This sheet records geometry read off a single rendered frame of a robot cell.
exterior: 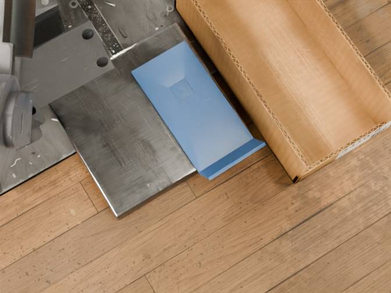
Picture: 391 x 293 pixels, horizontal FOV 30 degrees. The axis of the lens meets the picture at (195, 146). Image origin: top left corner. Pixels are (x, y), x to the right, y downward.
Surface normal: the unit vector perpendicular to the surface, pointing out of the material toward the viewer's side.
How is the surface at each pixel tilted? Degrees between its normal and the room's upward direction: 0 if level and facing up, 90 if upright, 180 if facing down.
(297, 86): 0
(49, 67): 30
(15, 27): 52
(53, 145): 0
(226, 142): 0
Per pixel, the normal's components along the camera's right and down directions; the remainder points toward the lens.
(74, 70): 0.33, 0.12
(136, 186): 0.04, -0.29
